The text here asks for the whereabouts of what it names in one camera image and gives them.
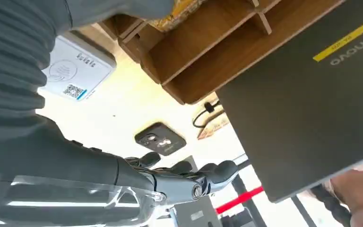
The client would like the grey metal box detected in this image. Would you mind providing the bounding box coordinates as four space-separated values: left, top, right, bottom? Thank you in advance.
173 195 224 227

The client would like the ribbed grey right arm sleeve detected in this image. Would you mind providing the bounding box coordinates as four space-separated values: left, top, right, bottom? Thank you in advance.
0 0 72 143

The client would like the red strip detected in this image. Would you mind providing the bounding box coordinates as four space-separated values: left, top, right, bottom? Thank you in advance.
215 186 265 216

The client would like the black smartphone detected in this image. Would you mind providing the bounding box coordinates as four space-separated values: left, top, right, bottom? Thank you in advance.
134 122 188 157

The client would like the person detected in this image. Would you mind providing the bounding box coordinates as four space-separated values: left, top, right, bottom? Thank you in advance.
309 160 363 227

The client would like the wooden card box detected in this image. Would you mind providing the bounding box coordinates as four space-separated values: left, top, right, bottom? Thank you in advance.
98 0 347 105

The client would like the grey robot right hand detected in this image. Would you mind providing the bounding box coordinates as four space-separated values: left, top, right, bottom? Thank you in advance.
0 0 240 227

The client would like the tan patterned card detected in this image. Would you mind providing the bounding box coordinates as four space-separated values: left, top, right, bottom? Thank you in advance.
196 108 231 140

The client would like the black cable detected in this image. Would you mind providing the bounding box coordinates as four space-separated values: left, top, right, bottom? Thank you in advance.
192 100 222 129

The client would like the white card reader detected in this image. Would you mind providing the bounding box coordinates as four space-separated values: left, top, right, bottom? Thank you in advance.
40 30 117 102

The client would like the dark grey laptop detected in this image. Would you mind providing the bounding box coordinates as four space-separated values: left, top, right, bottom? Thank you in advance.
216 0 363 204

